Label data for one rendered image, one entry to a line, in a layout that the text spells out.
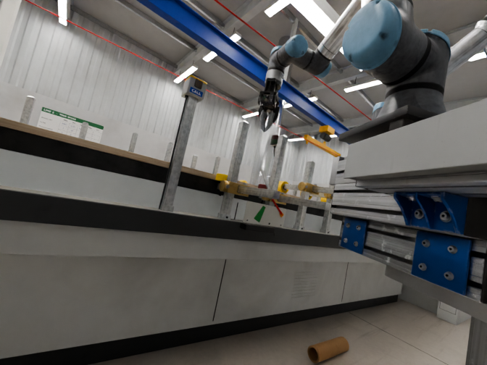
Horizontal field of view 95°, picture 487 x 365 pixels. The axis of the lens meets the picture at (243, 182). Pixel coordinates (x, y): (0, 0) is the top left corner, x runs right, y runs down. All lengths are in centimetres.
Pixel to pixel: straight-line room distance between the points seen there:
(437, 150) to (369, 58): 31
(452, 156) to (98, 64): 842
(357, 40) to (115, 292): 120
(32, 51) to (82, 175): 750
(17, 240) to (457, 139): 97
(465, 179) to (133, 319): 121
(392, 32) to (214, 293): 127
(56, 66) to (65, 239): 765
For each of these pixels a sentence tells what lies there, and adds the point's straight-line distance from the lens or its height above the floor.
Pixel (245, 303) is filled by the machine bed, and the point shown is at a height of 20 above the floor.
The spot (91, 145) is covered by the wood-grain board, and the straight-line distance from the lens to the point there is 106.
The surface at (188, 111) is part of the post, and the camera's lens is 93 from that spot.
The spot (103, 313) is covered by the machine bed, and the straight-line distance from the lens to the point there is 122.
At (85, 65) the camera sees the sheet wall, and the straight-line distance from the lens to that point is 843.
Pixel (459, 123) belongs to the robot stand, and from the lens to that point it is 35.
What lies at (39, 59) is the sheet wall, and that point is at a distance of 840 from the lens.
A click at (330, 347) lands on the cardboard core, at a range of 168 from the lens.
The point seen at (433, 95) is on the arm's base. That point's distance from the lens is 67.
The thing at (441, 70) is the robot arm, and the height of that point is 117.
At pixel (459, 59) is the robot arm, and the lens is 120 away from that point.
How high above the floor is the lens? 80
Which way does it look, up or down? 4 degrees up
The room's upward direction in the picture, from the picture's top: 12 degrees clockwise
